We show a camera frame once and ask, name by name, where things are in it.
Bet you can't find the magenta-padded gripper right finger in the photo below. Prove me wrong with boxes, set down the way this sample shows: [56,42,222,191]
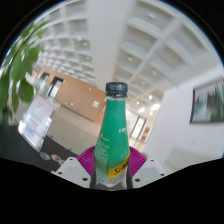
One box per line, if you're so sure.
[128,145,168,189]

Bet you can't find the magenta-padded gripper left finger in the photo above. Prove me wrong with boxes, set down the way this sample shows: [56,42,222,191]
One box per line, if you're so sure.
[51,145,99,189]

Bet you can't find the green plastic drink bottle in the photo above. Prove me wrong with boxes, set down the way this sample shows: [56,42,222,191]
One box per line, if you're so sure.
[90,81,131,190]

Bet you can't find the glass double door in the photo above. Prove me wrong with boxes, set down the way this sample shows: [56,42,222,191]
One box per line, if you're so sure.
[129,114,148,141]

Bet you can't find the dark-framed landscape picture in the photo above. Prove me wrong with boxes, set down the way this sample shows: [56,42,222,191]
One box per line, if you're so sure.
[189,78,224,125]

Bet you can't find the green leafy plant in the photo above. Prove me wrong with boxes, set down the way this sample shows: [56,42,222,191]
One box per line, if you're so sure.
[0,20,49,124]

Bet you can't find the ceiling lights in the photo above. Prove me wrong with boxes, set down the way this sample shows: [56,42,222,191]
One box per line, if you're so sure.
[43,9,208,114]

